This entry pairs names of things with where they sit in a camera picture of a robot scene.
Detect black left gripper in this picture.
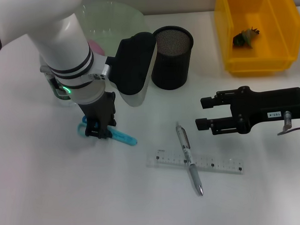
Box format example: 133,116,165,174
77,90,118,141

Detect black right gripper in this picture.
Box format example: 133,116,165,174
193,84,300,137

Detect blue sheathed scissors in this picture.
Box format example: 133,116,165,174
77,113,138,148

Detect clear plastic ruler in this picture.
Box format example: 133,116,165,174
145,145,245,179

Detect clear water bottle green label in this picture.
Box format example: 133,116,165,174
47,70,78,109

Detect black mesh pen holder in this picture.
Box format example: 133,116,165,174
149,25,196,91

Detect green plastic wrapper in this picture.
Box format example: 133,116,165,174
232,26,261,50

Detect pink toy peach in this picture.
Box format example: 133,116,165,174
87,38,106,56

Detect grey clear ballpoint pen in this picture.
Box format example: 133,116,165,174
175,120,204,197

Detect pale green glass fruit plate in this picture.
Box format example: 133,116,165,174
76,0,149,60

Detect yellow plastic bin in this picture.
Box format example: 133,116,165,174
213,0,300,78

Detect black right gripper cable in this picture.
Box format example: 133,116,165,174
277,109,300,136

